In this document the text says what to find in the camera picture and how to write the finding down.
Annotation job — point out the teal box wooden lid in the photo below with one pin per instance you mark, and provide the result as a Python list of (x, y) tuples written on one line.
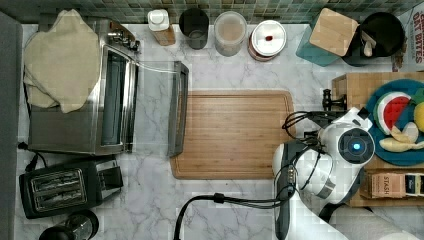
[(327, 39)]

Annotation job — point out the dark tea box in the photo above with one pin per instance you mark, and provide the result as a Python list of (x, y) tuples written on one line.
[(414, 184)]

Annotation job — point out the oat bites cereal box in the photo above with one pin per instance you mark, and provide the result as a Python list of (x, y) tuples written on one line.
[(411, 57)]

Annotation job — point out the stash tea box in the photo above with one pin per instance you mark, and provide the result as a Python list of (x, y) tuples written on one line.
[(383, 185)]

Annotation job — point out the blue plate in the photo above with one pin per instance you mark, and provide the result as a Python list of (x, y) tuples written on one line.
[(407, 158)]

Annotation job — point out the toy watermelon slice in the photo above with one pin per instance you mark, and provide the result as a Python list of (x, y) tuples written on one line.
[(388, 110)]

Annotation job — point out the black glass jar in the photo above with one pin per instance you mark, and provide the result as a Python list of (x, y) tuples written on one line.
[(80, 225)]

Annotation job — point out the beige folded cloth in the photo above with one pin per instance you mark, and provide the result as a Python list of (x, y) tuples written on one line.
[(62, 65)]

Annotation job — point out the dark cylindrical cup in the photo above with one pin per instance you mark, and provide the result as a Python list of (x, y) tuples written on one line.
[(194, 25)]

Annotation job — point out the black utensil holder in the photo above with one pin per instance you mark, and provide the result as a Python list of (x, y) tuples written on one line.
[(380, 35)]

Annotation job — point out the stainless toaster oven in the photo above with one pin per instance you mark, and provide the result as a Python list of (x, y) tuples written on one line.
[(131, 103)]

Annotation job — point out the bamboo cutting board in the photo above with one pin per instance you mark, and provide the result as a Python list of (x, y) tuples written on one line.
[(232, 134)]

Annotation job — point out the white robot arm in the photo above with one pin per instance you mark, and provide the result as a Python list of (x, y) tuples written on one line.
[(331, 169)]

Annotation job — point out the yellow toy fruit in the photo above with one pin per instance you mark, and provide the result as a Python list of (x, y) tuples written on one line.
[(419, 116)]

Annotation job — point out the white cap wooden bottle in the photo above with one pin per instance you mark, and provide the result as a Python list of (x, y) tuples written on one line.
[(161, 28)]

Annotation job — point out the clear plastic canister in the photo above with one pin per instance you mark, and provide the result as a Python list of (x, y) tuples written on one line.
[(230, 31)]

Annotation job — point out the toy banana pieces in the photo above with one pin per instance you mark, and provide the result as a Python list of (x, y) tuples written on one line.
[(402, 140)]

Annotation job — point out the black two-slot toaster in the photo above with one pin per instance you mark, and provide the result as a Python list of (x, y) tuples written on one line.
[(67, 188)]

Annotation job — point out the white lid red jar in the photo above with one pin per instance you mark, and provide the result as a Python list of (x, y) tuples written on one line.
[(266, 40)]

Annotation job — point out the black drawer knob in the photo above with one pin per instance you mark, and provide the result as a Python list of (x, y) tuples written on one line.
[(328, 103)]

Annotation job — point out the paper towel roll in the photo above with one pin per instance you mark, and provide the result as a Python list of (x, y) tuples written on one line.
[(362, 224)]

